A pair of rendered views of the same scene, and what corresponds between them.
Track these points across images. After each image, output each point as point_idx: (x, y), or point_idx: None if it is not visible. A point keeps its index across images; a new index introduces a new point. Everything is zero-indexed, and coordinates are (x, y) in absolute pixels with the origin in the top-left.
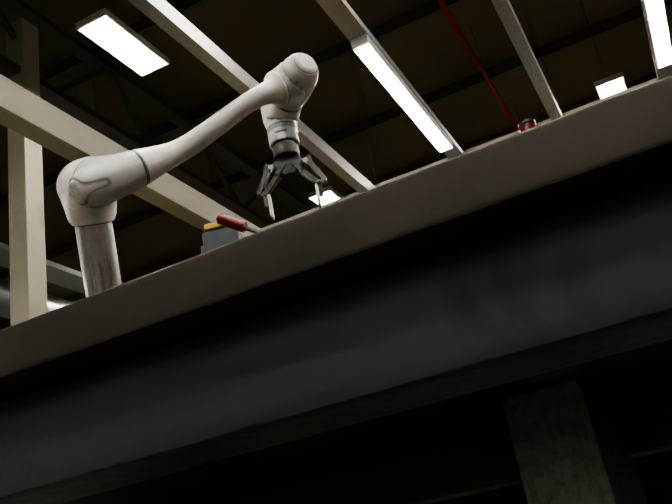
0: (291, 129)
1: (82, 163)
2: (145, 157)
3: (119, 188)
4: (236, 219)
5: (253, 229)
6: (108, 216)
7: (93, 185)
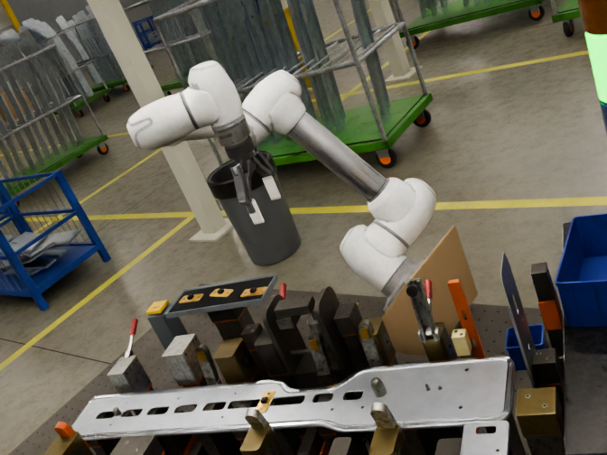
0: (216, 136)
1: None
2: None
3: None
4: (130, 329)
5: (130, 339)
6: (283, 132)
7: None
